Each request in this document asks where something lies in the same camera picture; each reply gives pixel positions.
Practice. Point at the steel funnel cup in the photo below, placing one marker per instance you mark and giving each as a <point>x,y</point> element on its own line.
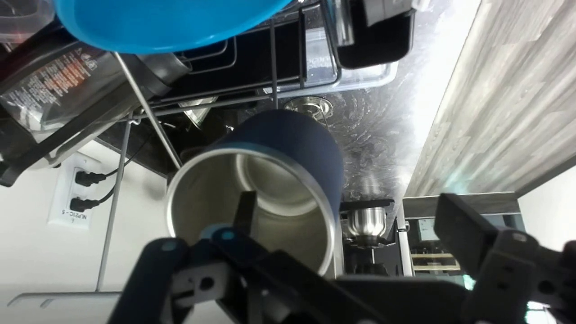
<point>365,223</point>

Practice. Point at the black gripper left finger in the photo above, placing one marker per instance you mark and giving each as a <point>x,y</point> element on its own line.
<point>243,279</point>

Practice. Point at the black dish drying rack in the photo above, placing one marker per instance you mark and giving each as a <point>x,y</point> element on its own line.
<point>309,49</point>

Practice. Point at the dark blue metal cup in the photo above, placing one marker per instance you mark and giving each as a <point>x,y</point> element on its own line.
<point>293,168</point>

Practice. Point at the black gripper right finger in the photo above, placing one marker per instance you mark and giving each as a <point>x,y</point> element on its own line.
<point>509,267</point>

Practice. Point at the light blue plastic bowl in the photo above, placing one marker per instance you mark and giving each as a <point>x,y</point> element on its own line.
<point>160,25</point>

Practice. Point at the white wall outlet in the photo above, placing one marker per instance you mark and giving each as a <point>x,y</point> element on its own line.
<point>66,189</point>

